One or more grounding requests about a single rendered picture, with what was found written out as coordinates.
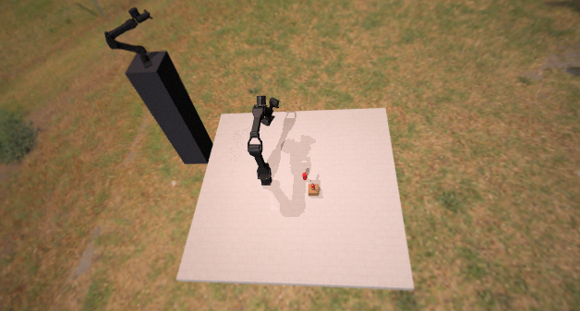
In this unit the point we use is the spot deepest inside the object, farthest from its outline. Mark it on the tan square block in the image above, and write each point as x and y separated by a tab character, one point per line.
313	192

